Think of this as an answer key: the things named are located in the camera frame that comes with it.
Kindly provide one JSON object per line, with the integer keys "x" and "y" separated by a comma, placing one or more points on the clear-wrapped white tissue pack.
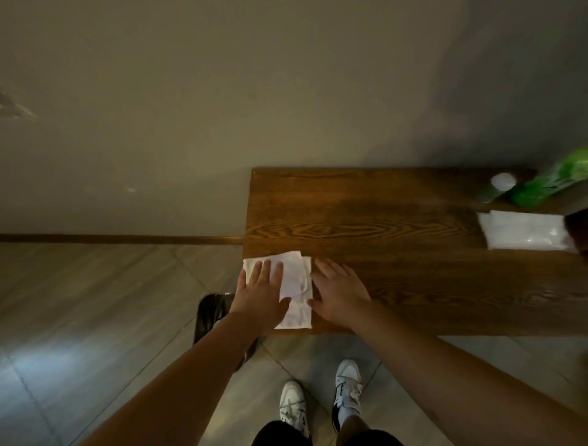
{"x": 523, "y": 232}

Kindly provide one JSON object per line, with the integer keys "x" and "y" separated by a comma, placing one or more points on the black shorts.
{"x": 280, "y": 436}

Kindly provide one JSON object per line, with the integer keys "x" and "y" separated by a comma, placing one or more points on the white-capped glass shaker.
{"x": 500, "y": 184}

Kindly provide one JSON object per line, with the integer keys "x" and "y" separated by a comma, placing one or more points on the person's white shoe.
{"x": 294, "y": 404}
{"x": 347, "y": 381}

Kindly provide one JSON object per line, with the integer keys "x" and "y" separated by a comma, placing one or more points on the person's left hand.
{"x": 259, "y": 298}

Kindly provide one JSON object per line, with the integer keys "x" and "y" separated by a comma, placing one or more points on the brown curtain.
{"x": 578, "y": 229}

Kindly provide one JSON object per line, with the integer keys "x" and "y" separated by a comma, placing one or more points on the person's right hand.
{"x": 340, "y": 296}

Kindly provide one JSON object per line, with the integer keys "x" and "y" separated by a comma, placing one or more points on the person's right leg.
{"x": 351, "y": 425}

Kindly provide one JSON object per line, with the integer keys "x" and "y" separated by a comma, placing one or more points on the person's left forearm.
{"x": 183, "y": 386}

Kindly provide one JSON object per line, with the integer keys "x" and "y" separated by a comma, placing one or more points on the person's right forearm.
{"x": 459, "y": 381}

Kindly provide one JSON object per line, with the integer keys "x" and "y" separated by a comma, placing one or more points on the black trash bin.
{"x": 209, "y": 312}

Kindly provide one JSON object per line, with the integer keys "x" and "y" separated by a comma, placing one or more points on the white sock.
{"x": 347, "y": 416}

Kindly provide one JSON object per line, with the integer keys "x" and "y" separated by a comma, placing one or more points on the white wiping cloth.
{"x": 296, "y": 285}

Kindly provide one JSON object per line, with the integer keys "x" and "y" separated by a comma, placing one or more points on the person's left white shoe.
{"x": 294, "y": 404}

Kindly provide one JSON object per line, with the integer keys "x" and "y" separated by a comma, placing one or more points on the green drink bottle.
{"x": 551, "y": 181}

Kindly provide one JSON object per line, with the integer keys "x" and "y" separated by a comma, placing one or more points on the person's right white shoe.
{"x": 347, "y": 381}

